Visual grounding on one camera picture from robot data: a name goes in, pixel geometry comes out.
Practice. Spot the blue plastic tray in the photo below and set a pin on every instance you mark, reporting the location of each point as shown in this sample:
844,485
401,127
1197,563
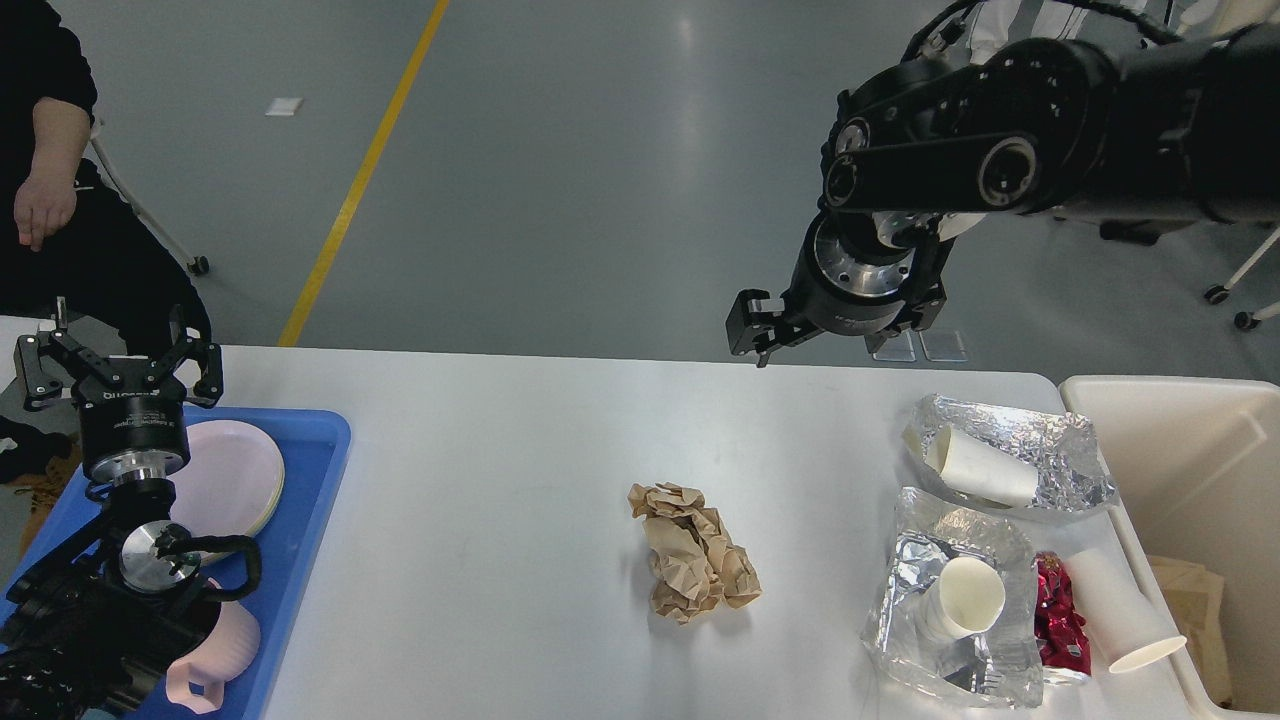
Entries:
314,445

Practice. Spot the brown paper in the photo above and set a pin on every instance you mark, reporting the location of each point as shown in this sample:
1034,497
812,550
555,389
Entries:
696,565

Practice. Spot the pink plate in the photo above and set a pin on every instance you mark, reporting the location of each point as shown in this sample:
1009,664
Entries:
208,496

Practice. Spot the crumpled aluminium foil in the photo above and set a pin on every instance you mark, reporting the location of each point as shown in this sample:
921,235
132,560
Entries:
1074,482

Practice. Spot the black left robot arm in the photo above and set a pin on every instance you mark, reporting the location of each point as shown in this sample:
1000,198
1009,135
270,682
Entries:
99,619

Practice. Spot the white paper cup lying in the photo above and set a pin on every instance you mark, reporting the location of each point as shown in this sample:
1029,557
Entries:
1123,625

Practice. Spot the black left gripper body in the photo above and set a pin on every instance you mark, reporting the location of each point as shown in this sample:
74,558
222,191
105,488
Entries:
133,432

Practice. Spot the beige plastic bin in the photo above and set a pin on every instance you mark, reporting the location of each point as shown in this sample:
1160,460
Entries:
1196,466

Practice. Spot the person in black clothes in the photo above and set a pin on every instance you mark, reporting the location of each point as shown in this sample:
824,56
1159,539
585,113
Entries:
64,234

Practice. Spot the white paper cup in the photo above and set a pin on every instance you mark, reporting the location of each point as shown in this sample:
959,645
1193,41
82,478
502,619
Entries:
968,465
1123,625
966,599

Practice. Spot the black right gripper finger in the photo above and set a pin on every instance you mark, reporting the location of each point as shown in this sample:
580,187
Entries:
759,325
888,343

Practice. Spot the white paper cup in foil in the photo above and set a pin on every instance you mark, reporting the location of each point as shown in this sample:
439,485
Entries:
968,465

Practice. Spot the pink ribbed mug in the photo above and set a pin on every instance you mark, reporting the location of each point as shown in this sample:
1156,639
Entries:
199,679

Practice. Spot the person in white trousers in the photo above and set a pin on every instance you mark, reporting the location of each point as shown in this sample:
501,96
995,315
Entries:
996,24

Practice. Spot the crushed red wrapper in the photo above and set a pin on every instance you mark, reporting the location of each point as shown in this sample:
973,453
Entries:
1061,641

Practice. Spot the seated person's hand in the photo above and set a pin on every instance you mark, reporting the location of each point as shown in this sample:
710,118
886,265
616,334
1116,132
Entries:
43,205

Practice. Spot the metal floor plates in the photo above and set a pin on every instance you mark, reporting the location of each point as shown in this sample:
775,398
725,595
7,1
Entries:
944,346

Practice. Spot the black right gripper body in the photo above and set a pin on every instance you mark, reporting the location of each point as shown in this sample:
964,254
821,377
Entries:
852,281

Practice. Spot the clear plastic wrap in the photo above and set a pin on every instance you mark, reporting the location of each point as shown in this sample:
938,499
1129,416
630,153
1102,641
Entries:
1000,668

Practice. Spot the yellow plate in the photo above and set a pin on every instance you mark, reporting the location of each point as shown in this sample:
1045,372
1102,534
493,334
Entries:
262,483

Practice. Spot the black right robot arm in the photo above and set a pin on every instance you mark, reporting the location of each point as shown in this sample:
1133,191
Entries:
1182,132

